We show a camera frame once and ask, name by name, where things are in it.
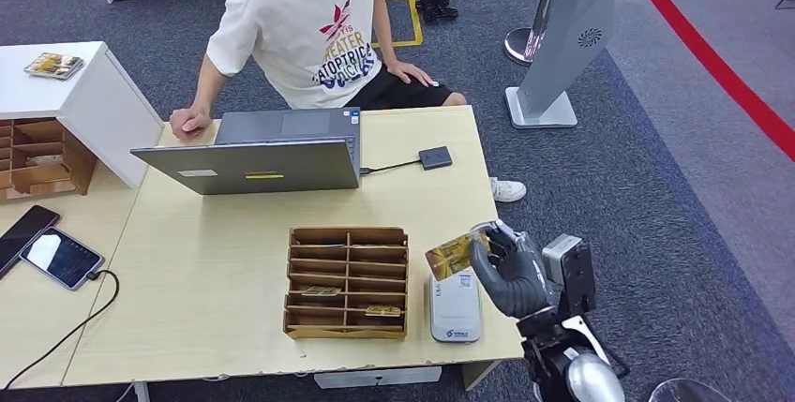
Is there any wooden compartment shelf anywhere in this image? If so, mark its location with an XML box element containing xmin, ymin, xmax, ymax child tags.
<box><xmin>0</xmin><ymin>117</ymin><xmax>98</xmax><ymax>203</ymax></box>

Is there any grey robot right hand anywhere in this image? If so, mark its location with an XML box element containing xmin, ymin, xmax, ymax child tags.
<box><xmin>469</xmin><ymin>220</ymin><xmax>554</xmax><ymax>320</ymax></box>

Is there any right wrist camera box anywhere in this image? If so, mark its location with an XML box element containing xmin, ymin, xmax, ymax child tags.
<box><xmin>541</xmin><ymin>234</ymin><xmax>597</xmax><ymax>320</ymax></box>

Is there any white desk crossbar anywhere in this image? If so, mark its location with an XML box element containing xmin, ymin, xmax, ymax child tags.
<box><xmin>313</xmin><ymin>366</ymin><xmax>443</xmax><ymax>391</ymax></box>

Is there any white cabinet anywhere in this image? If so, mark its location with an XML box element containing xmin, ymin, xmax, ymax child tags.
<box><xmin>0</xmin><ymin>41</ymin><xmax>166</xmax><ymax>190</ymax></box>

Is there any person's right hand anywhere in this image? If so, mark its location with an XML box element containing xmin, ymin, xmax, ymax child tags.
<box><xmin>169</xmin><ymin>106</ymin><xmax>214</xmax><ymax>142</ymax></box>

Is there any smartphone with lit screen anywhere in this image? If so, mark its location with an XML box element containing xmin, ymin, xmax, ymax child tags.
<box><xmin>20</xmin><ymin>228</ymin><xmax>107</xmax><ymax>291</ymax></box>

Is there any gold patterned ID card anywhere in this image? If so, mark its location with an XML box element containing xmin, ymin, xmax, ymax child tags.
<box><xmin>425</xmin><ymin>231</ymin><xmax>492</xmax><ymax>283</ymax></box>

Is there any white sneaker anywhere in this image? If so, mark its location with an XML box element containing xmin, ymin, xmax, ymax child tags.
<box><xmin>488</xmin><ymin>178</ymin><xmax>528</xmax><ymax>205</ymax></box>

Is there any stack of gold cards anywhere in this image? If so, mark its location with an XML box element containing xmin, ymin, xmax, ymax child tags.
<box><xmin>23</xmin><ymin>52</ymin><xmax>85</xmax><ymax>82</ymax></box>

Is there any black hub cable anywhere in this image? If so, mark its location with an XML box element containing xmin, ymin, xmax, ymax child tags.
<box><xmin>358</xmin><ymin>159</ymin><xmax>422</xmax><ymax>176</ymax></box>

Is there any white card reader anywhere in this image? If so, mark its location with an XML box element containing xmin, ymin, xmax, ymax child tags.
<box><xmin>428</xmin><ymin>272</ymin><xmax>483</xmax><ymax>345</ymax></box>

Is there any glossy grey round object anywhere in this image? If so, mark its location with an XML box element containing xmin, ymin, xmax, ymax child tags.
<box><xmin>649</xmin><ymin>379</ymin><xmax>734</xmax><ymax>402</ymax></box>

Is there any chrome stanchion post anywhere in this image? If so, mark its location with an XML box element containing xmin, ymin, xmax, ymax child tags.
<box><xmin>503</xmin><ymin>0</ymin><xmax>567</xmax><ymax>68</ymax></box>

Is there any grey kiosk stand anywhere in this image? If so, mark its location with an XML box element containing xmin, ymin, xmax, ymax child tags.
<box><xmin>504</xmin><ymin>0</ymin><xmax>616</xmax><ymax>131</ymax></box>

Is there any red barrier belt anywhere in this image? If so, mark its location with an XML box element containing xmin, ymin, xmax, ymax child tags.
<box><xmin>614</xmin><ymin>0</ymin><xmax>795</xmax><ymax>163</ymax></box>

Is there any wooden slotted card organizer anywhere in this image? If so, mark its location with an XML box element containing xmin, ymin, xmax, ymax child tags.
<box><xmin>282</xmin><ymin>227</ymin><xmax>410</xmax><ymax>342</ymax></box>

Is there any grey laptop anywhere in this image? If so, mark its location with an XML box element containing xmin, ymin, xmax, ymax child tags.
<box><xmin>131</xmin><ymin>107</ymin><xmax>364</xmax><ymax>197</ymax></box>

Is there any small black USB hub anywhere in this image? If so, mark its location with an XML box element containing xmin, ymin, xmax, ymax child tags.
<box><xmin>417</xmin><ymin>146</ymin><xmax>454</xmax><ymax>171</ymax></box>

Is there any person's left hand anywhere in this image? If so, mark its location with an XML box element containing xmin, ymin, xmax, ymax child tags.
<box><xmin>384</xmin><ymin>60</ymin><xmax>441</xmax><ymax>89</ymax></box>

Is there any person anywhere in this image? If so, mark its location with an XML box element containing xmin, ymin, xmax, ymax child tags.
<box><xmin>169</xmin><ymin>0</ymin><xmax>468</xmax><ymax>142</ymax></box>

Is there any black charging cable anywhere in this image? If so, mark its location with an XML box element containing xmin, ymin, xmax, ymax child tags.
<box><xmin>3</xmin><ymin>270</ymin><xmax>121</xmax><ymax>391</ymax></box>

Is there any black smartphone dark screen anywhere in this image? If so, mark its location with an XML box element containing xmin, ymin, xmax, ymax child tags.
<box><xmin>0</xmin><ymin>205</ymin><xmax>62</xmax><ymax>280</ymax></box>

